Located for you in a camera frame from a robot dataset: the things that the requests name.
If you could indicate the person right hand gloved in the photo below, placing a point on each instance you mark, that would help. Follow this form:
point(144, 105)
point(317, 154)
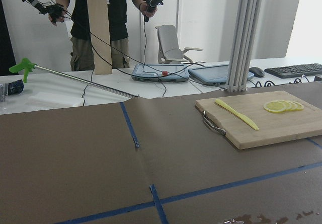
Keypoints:
point(56, 13)

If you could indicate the person left hand with controller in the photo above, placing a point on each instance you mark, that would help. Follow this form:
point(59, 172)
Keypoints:
point(148, 8)

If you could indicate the wooden plank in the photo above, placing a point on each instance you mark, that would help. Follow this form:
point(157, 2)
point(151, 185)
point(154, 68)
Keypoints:
point(100, 36)

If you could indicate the grey office chair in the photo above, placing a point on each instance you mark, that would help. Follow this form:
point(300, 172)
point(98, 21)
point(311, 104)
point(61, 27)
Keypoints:
point(169, 51)

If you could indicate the standing person dark clothes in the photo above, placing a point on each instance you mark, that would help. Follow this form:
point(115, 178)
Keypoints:
point(82, 55)

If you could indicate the blue teach pendant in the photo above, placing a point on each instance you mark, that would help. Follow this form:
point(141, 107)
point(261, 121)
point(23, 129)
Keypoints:
point(160, 73)
point(214, 75)

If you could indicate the black computer mouse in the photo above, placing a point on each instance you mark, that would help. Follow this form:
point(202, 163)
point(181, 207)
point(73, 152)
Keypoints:
point(257, 72)

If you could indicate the yellow plastic knife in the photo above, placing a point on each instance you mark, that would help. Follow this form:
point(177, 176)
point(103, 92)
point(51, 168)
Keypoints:
point(244, 118)

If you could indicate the black keyboard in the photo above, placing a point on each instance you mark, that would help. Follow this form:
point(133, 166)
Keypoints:
point(292, 71)

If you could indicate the lemon slice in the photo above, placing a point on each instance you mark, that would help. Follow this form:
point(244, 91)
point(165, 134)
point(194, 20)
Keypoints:
point(274, 107)
point(297, 106)
point(290, 106)
point(283, 102)

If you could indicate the wooden cutting board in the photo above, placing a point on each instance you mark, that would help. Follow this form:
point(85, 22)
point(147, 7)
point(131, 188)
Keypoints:
point(273, 127)

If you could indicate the green handled reach grabber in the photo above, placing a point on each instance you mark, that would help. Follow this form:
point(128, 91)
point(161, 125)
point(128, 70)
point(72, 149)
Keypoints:
point(27, 66)

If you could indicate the aluminium frame post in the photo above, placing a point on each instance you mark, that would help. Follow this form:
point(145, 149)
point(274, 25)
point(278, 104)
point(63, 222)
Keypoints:
point(243, 40)

